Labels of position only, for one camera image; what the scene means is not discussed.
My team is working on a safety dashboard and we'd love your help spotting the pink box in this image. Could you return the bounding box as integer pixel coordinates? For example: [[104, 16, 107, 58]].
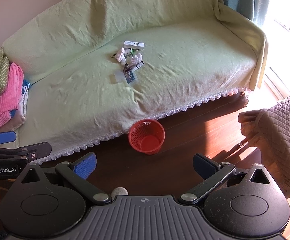
[[110, 70, 125, 83]]

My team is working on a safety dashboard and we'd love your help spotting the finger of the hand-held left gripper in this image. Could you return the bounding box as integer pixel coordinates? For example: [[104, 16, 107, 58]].
[[0, 131, 17, 147], [0, 142, 52, 164]]

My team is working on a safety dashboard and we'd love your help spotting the long white medicine box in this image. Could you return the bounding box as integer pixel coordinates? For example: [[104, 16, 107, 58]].
[[124, 40, 145, 50]]

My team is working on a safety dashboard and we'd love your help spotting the grey round object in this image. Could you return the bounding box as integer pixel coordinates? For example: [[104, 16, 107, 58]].
[[111, 187, 129, 197]]

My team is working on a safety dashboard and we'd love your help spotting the pink folded blanket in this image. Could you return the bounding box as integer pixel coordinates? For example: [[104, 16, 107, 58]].
[[0, 62, 25, 133]]

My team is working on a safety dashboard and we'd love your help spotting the blue and white cloth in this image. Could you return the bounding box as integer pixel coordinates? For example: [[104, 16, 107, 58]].
[[10, 79, 31, 118]]

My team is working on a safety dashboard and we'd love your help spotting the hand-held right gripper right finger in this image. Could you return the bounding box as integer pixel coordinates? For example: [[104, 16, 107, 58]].
[[179, 153, 278, 204]]

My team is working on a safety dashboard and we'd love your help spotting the quilted beige chair cover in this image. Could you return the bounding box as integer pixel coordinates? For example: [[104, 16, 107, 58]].
[[238, 85, 290, 198]]

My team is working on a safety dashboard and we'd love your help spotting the black and white tube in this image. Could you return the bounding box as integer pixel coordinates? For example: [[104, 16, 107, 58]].
[[131, 61, 145, 72]]

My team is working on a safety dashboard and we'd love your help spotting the white sock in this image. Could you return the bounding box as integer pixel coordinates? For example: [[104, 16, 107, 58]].
[[114, 47, 129, 63]]

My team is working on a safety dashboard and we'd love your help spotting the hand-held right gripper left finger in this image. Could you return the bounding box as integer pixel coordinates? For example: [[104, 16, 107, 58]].
[[13, 152, 112, 204]]

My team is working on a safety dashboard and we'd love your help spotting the clear packet with dark print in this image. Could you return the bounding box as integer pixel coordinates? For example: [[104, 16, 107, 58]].
[[124, 70, 138, 88]]

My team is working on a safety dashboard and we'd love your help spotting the red plastic mesh basket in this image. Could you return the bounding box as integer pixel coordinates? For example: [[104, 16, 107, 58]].
[[128, 119, 165, 155]]

